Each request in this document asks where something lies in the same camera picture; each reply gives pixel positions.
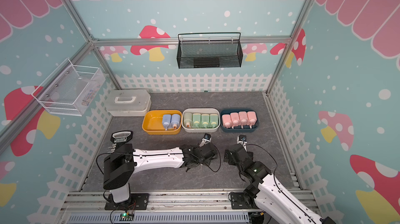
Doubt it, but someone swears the blue sharpener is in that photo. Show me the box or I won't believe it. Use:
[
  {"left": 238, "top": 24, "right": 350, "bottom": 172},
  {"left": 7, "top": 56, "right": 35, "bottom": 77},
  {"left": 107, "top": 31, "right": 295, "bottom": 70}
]
[
  {"left": 171, "top": 113, "right": 181, "bottom": 129},
  {"left": 162, "top": 114, "right": 171, "bottom": 131}
]

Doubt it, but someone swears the white wire mesh basket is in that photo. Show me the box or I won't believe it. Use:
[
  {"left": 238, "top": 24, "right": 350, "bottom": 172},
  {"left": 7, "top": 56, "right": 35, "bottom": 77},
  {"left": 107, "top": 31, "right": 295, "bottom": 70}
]
[{"left": 31, "top": 59, "right": 105, "bottom": 117}]

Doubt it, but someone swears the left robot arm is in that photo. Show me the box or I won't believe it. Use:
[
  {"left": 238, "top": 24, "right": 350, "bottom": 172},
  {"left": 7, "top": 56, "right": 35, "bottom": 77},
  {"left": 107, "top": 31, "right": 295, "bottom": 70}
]
[{"left": 103, "top": 142, "right": 220, "bottom": 206}]

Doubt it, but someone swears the pale green sharpener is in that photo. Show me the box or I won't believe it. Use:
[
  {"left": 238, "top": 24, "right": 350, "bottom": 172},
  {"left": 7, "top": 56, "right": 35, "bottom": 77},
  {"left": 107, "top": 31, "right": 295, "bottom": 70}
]
[{"left": 183, "top": 112, "right": 193, "bottom": 129}]

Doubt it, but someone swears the yellow storage box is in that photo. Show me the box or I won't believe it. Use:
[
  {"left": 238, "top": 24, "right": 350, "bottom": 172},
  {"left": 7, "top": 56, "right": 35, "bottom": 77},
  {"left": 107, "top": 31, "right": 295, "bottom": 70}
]
[{"left": 142, "top": 110, "right": 182, "bottom": 135}]

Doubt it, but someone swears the teal storage box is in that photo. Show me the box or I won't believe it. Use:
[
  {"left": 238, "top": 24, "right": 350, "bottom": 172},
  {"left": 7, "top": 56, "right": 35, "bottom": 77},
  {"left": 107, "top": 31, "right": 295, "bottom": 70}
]
[{"left": 220, "top": 108, "right": 259, "bottom": 133}]

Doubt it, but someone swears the pink sharpener bottom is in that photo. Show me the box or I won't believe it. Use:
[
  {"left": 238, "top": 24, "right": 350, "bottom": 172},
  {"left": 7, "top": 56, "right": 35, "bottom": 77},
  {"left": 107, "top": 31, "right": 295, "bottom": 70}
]
[{"left": 230, "top": 112, "right": 241, "bottom": 129}]

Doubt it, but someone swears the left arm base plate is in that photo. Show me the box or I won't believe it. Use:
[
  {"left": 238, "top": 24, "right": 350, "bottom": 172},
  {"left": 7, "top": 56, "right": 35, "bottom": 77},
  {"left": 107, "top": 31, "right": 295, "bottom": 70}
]
[{"left": 104, "top": 193, "right": 150, "bottom": 210}]

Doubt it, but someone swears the black wire mesh basket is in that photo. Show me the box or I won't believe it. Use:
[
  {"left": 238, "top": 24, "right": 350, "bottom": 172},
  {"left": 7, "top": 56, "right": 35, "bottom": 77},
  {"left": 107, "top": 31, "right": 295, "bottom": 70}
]
[{"left": 177, "top": 32, "right": 243, "bottom": 69}]

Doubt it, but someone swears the white storage box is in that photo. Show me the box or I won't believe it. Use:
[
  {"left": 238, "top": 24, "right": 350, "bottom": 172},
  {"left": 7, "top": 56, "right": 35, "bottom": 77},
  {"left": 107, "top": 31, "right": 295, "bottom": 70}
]
[{"left": 182, "top": 108, "right": 221, "bottom": 133}]

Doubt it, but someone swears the aluminium rail frame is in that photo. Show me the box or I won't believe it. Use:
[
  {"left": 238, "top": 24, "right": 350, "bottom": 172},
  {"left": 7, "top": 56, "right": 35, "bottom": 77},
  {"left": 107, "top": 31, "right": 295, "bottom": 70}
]
[{"left": 52, "top": 188, "right": 326, "bottom": 224}]

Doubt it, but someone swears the translucent lidded case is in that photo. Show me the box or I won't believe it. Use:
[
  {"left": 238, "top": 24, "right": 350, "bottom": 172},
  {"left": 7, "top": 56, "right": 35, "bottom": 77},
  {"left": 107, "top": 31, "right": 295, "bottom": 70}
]
[{"left": 105, "top": 89, "right": 152, "bottom": 117}]

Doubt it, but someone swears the pink sharpener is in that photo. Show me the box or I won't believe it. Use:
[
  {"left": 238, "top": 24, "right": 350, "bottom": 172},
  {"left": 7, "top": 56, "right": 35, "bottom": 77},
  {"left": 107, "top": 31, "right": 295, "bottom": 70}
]
[
  {"left": 247, "top": 111, "right": 257, "bottom": 129},
  {"left": 239, "top": 111, "right": 249, "bottom": 129},
  {"left": 230, "top": 112, "right": 241, "bottom": 129},
  {"left": 221, "top": 114, "right": 232, "bottom": 129}
]

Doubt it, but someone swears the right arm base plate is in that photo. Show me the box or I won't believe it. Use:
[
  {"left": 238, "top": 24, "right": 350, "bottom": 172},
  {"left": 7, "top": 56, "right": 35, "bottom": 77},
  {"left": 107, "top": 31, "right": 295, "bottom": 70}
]
[{"left": 228, "top": 192, "right": 258, "bottom": 209}]

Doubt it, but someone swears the green sharpener bottom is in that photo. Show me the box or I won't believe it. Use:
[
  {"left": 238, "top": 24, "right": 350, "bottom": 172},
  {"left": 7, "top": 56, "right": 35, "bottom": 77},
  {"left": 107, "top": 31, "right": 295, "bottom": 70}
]
[{"left": 201, "top": 113, "right": 210, "bottom": 129}]

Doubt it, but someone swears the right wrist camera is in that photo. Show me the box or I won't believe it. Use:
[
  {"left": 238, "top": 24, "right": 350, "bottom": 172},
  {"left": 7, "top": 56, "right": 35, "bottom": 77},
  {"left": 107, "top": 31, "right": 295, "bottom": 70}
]
[{"left": 237, "top": 134, "right": 248, "bottom": 150}]

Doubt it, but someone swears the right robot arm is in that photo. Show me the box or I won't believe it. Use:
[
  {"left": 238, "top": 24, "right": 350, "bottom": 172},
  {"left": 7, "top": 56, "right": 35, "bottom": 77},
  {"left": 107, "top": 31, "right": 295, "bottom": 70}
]
[{"left": 224, "top": 144, "right": 335, "bottom": 224}]

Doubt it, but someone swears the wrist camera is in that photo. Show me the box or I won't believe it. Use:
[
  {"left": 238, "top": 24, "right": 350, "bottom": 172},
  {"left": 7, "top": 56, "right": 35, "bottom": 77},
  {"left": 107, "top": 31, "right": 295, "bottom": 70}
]
[
  {"left": 237, "top": 134, "right": 248, "bottom": 150},
  {"left": 199, "top": 133, "right": 211, "bottom": 147}
]

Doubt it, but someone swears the black tool rack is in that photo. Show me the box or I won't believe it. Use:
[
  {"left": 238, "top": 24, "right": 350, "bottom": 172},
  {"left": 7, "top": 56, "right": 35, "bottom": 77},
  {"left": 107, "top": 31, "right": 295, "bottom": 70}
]
[{"left": 110, "top": 131, "right": 133, "bottom": 152}]

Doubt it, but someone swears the green circuit board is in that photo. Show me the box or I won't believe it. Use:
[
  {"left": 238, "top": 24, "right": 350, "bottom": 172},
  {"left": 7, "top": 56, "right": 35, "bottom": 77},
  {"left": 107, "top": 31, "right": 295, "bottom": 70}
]
[{"left": 119, "top": 213, "right": 134, "bottom": 222}]

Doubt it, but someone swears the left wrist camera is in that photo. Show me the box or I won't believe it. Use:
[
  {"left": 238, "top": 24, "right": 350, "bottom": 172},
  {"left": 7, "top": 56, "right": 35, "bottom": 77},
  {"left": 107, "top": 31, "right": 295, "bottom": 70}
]
[{"left": 199, "top": 133, "right": 211, "bottom": 147}]

